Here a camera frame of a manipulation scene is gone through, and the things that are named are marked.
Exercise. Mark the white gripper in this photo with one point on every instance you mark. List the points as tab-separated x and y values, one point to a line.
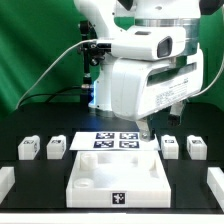
141	88

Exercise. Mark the white square table top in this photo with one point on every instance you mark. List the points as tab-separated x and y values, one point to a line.
118	179

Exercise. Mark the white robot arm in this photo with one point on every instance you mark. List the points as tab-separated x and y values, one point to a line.
111	18

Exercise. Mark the white right obstacle block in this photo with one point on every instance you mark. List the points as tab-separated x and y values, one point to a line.
215	181

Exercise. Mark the white obstacle block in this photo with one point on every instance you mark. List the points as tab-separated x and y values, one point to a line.
7	180
215	181

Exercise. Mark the white marker sheet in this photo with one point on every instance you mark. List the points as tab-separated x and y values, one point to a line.
84	141

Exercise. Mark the white left obstacle block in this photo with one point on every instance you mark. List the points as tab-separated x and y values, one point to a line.
7	180

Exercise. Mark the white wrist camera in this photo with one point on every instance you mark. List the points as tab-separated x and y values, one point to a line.
146	43

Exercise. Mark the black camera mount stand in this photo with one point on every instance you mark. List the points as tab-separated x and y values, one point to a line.
87	53

